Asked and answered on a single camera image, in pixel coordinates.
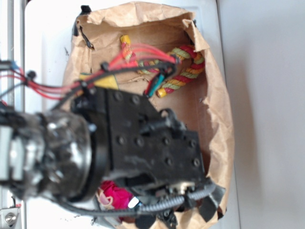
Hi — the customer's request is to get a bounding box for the grey braided cable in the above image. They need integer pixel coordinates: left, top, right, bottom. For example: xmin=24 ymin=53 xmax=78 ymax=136
xmin=57 ymin=178 xmax=216 ymax=218

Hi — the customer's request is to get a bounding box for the aluminium frame rail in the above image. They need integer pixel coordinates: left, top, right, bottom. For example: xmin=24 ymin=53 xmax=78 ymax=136
xmin=0 ymin=0 xmax=28 ymax=229

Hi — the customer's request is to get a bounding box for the yellow green sponge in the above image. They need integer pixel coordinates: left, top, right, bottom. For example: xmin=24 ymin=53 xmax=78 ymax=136
xmin=79 ymin=73 xmax=119 ymax=90

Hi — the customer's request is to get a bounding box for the red wire bundle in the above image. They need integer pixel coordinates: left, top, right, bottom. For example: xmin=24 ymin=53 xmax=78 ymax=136
xmin=0 ymin=44 xmax=181 ymax=101

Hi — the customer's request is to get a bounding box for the silver corner bracket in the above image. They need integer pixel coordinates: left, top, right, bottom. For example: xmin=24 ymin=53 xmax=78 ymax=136
xmin=0 ymin=208 xmax=22 ymax=229

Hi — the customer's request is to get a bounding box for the red yellow green rope toy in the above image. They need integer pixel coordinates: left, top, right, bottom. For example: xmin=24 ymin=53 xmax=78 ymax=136
xmin=120 ymin=35 xmax=205 ymax=98

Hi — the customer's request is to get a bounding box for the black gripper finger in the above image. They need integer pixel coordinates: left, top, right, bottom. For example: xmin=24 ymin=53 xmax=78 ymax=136
xmin=135 ymin=213 xmax=157 ymax=229

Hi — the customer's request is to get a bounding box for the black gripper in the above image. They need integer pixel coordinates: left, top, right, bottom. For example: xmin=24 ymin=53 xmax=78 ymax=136
xmin=71 ymin=87 xmax=205 ymax=209

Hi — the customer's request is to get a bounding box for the brown paper bag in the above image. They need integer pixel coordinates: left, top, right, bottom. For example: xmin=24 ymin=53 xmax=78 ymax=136
xmin=62 ymin=1 xmax=235 ymax=229

